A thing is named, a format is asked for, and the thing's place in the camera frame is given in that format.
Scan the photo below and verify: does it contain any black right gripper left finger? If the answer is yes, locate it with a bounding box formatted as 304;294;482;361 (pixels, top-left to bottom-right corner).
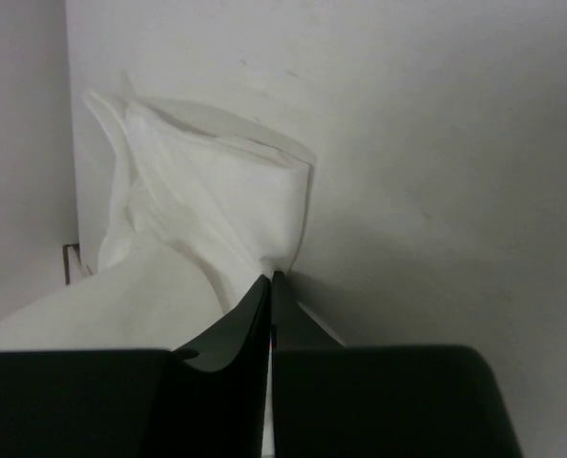
0;277;270;457

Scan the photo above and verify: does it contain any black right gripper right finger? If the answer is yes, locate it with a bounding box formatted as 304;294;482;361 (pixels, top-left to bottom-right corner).
271;272;521;457

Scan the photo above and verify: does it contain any white tank top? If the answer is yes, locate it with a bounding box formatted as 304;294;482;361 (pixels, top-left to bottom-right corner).
0;91;312;351

